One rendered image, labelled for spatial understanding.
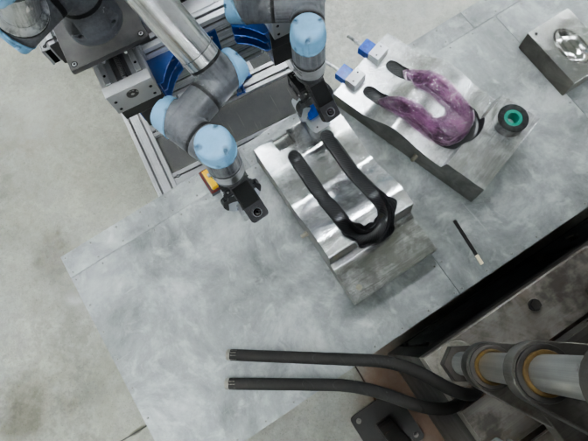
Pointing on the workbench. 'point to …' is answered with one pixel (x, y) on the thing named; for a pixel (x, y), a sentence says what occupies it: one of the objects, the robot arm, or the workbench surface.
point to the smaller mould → (559, 51)
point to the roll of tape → (511, 119)
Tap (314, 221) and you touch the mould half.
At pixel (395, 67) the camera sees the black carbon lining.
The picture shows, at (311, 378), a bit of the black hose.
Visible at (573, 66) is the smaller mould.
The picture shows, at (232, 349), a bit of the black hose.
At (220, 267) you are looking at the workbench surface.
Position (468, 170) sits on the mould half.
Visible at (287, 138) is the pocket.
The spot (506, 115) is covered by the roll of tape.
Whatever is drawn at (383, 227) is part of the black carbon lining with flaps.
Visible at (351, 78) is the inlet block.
